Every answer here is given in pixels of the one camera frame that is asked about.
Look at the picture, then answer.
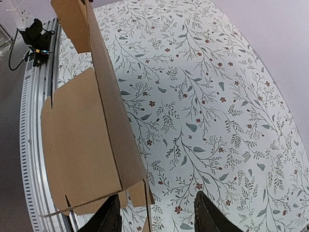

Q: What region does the brown cardboard box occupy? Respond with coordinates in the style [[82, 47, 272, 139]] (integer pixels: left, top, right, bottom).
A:
[[41, 0, 154, 232]]

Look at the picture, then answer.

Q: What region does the white floral table cloth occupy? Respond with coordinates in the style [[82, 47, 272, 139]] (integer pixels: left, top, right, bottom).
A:
[[56, 0, 309, 232]]

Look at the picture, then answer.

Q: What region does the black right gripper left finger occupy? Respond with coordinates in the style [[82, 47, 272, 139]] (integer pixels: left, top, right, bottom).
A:
[[78, 194, 122, 232]]

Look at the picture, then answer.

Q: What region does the aluminium front rail frame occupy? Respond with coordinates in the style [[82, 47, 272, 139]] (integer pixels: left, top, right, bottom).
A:
[[19, 18, 78, 232]]

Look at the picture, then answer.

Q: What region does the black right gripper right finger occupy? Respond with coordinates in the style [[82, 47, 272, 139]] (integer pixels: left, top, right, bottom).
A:
[[194, 191, 242, 232]]

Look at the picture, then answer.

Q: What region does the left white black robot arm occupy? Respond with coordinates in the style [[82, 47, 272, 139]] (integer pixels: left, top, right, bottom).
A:
[[17, 18, 55, 67]]

